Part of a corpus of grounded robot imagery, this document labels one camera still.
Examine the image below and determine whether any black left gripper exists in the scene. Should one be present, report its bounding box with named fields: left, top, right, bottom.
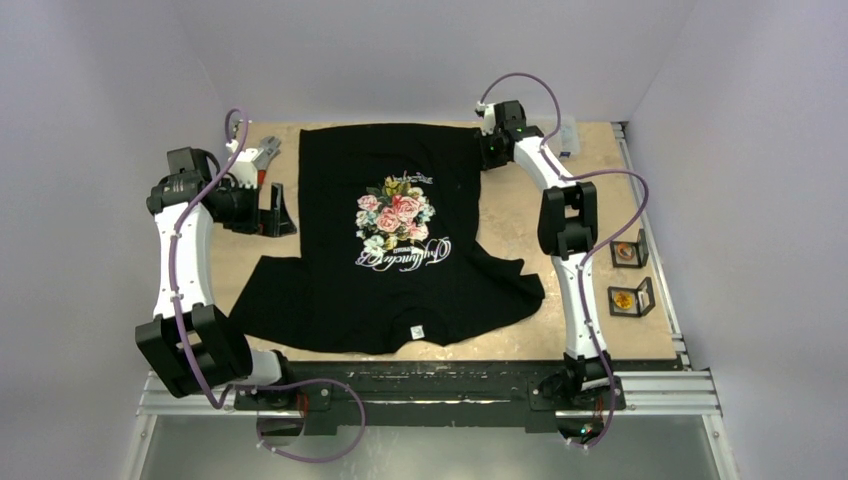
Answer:
left=214, top=177, right=294, bottom=237

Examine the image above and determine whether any black floral print t-shirt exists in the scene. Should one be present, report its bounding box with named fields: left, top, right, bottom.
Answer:
left=230, top=124, right=545, bottom=355

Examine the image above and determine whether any orange yellow round brooch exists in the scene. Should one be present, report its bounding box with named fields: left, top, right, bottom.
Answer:
left=612, top=291, right=635, bottom=311

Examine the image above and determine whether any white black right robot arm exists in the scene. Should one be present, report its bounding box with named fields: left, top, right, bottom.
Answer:
left=475, top=100, right=613, bottom=407

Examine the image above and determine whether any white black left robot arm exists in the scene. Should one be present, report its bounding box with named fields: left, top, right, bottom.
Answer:
left=135, top=137, right=298, bottom=409

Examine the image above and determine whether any clear plastic organizer box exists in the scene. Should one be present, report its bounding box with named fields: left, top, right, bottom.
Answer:
left=541, top=114, right=581, bottom=159

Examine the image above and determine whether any black open display case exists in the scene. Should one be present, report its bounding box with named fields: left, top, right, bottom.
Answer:
left=610, top=228, right=649, bottom=269

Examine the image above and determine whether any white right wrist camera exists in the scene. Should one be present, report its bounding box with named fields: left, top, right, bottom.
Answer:
left=474, top=101, right=500, bottom=137

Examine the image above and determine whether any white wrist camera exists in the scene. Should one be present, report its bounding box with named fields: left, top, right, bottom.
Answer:
left=226, top=140, right=260, bottom=190
left=474, top=101, right=500, bottom=137

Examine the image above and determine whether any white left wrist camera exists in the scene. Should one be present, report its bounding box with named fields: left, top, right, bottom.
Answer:
left=226, top=140, right=260, bottom=190

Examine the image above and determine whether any red handled adjustable wrench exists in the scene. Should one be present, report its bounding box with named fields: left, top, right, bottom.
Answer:
left=254, top=136, right=281, bottom=187

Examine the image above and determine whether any aluminium black mounting rail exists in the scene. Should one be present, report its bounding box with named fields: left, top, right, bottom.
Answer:
left=137, top=360, right=721, bottom=438

